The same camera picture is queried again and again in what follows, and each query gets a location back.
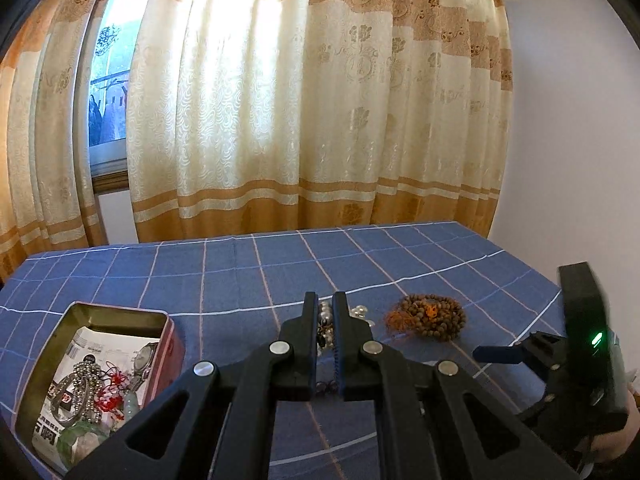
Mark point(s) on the cream gold curtain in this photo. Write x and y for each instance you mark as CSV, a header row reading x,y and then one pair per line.
x,y
248,116
47,199

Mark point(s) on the cream gold left curtain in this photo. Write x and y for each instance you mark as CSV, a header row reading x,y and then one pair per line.
x,y
47,199

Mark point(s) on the window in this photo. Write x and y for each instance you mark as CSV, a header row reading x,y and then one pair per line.
x,y
108,93

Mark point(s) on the brown wooden bead mala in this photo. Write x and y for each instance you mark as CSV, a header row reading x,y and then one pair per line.
x,y
426,316

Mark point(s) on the silver wrist watch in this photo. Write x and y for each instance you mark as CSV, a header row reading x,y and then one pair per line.
x,y
141,365

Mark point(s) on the printed paper in tin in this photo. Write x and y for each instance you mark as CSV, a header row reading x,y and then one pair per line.
x,y
91,383

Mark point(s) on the blue checked bed sheet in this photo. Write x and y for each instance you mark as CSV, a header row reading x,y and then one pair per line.
x,y
230,294

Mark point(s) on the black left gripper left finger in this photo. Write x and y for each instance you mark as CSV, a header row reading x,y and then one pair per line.
x,y
215,421

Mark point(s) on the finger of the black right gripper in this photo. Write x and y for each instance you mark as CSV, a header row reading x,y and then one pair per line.
x,y
498,354

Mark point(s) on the person right hand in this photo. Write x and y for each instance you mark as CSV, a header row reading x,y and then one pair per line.
x,y
608,447

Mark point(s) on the cream gold right curtain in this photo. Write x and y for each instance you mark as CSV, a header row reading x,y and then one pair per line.
x,y
248,116

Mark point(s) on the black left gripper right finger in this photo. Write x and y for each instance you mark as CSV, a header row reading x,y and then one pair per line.
x,y
434,422

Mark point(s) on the pink metal tin box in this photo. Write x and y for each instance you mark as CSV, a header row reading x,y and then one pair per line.
x,y
165,369

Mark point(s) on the green jade bangle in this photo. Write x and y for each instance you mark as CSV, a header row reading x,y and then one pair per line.
x,y
78,441

